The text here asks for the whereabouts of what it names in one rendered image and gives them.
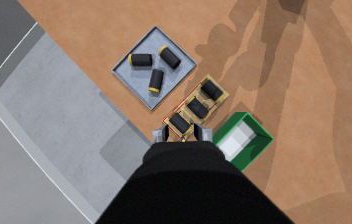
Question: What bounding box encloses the black battery with yellow end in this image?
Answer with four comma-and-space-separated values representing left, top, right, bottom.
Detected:
159, 45, 181, 70
128, 54, 153, 66
201, 79, 225, 103
148, 69, 164, 93
185, 96, 209, 119
169, 112, 192, 136

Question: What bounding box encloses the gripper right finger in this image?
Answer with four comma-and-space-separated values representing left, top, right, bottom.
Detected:
194, 123, 212, 142

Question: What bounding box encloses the green open box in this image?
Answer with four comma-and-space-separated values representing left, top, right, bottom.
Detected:
212, 112, 274, 172

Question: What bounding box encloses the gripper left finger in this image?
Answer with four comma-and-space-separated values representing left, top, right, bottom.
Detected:
152, 124, 169, 144

